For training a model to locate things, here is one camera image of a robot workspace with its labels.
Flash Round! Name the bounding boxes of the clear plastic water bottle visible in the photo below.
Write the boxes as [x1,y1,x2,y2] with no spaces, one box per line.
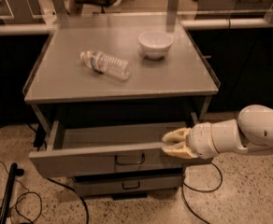
[80,50,131,81]

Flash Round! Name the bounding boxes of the black floor cable right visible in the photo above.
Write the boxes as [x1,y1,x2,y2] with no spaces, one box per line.
[180,162,223,224]

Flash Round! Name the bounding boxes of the black floor cable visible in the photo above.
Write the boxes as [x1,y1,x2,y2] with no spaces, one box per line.
[33,124,90,224]
[180,162,223,224]

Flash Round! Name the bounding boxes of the clear acrylic barrier panel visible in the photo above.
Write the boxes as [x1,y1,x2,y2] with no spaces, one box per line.
[0,0,273,26]

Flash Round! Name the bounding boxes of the black pole on floor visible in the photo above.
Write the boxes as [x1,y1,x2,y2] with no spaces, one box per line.
[0,162,24,224]

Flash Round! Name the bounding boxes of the grey bottom drawer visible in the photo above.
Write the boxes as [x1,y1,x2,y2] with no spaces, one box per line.
[74,173,181,197]

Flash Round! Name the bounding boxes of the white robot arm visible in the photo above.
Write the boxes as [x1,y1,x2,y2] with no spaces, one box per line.
[162,105,273,159]

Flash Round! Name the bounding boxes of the black floor cable left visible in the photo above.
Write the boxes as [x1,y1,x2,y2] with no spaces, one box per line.
[33,124,90,224]

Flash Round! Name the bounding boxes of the grey drawer cabinet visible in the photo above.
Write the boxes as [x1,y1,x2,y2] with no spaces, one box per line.
[22,12,221,201]

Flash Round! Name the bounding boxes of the white ceramic bowl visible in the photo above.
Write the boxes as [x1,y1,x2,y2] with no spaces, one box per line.
[138,30,173,60]

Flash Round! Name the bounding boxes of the grey top drawer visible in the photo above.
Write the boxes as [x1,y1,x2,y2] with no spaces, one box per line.
[28,112,214,179]

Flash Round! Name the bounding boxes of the thin black looped cable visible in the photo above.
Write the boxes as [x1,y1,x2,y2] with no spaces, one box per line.
[0,159,43,224]

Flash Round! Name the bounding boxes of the grey drawer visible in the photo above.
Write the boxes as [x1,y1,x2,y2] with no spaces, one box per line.
[74,173,181,197]
[28,112,214,179]

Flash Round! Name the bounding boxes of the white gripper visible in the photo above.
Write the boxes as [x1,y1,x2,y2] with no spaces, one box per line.
[162,122,219,159]

